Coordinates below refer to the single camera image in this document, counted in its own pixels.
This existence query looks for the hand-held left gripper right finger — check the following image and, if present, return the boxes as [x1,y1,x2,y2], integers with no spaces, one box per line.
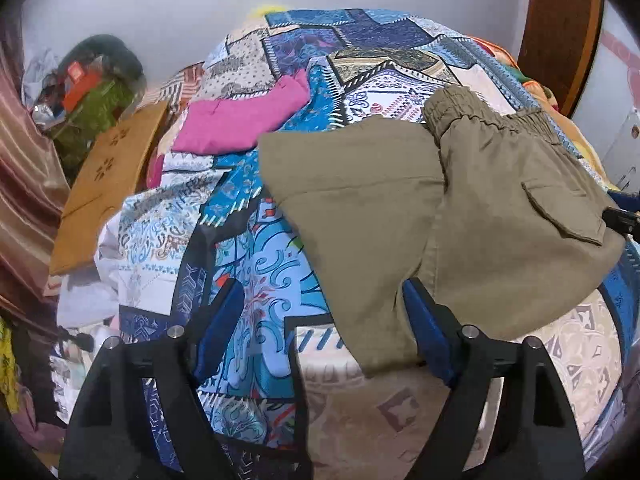
[402,278,588,480]

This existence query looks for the mustard board with flower cutouts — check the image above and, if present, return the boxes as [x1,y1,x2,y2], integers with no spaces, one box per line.
[49,100,171,276]

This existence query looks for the orange box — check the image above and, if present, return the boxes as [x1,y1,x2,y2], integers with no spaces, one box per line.
[62,62,101,108]

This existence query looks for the patchwork printed blanket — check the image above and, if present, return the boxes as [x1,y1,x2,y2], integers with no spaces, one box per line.
[50,7,640,480]

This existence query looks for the white cabinet with stickers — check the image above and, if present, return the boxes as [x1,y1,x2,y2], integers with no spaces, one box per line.
[597,107,640,193]

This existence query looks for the white cloth pile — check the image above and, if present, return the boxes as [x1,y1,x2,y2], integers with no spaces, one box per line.
[22,50,66,126]

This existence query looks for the orange striped cloth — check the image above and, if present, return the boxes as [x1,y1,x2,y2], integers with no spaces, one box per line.
[162,62,206,111]

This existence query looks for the pink striped curtain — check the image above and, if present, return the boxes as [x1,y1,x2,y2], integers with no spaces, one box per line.
[0,25,71,321]

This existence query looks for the pink garment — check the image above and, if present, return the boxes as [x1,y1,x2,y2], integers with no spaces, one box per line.
[147,67,311,186]

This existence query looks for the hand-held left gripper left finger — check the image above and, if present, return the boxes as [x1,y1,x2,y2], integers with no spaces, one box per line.
[57,277,246,480]

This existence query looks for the white sliding wardrobe door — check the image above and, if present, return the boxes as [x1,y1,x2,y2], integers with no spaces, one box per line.
[570,0,640,126]

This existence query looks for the wooden door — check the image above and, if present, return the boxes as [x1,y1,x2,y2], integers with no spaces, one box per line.
[517,0,606,116]

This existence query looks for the olive green pants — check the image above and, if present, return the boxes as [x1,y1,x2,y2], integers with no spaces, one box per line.
[256,85,628,378]

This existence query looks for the green patterned storage box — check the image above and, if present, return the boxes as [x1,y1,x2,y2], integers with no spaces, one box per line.
[50,77,146,181]

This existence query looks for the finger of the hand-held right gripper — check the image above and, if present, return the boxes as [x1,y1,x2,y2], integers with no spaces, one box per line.
[601,190,640,241]

